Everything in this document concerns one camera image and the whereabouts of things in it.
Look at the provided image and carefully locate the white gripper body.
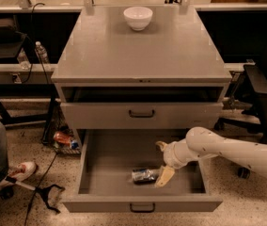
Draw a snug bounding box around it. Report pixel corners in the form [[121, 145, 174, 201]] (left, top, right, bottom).
[[163, 139, 193, 170]]

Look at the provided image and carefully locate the silver blue redbull can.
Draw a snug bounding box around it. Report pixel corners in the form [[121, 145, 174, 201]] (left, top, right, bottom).
[[132, 169, 159, 184]]

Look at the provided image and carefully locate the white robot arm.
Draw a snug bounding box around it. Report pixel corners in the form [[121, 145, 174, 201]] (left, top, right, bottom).
[[155, 127, 267, 187]]

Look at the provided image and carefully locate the open grey lower drawer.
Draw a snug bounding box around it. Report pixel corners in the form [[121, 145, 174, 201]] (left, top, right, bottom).
[[63, 129, 222, 213]]

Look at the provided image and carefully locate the grey drawer cabinet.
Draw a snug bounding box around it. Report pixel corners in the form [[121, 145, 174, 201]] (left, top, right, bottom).
[[51, 5, 233, 149]]

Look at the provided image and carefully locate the closed grey upper drawer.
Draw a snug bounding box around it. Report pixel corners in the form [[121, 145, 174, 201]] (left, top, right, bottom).
[[61, 103, 223, 129]]

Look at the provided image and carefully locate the orange snack bag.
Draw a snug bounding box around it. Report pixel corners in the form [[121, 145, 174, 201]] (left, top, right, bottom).
[[54, 131, 78, 150]]

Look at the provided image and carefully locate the black office chair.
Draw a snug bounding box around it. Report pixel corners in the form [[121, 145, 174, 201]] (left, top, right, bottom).
[[214, 45, 267, 178]]

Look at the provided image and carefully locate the black reacher grabber tool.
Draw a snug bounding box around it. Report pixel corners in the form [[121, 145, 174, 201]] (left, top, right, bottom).
[[0, 175, 64, 214]]

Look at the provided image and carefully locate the white ceramic bowl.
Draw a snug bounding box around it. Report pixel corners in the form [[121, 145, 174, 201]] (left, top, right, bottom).
[[123, 7, 153, 31]]

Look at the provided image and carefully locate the white red sneaker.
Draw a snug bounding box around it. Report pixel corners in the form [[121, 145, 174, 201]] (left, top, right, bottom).
[[0, 161, 37, 190]]

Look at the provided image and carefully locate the clear plastic water bottle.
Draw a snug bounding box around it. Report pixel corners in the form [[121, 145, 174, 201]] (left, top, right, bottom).
[[36, 41, 50, 64]]

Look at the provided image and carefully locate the black table leg frame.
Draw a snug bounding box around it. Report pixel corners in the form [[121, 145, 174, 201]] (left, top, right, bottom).
[[0, 83, 57, 145]]

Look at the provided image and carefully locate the black power cable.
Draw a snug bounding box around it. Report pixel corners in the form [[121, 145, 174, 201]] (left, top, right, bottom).
[[23, 2, 59, 226]]

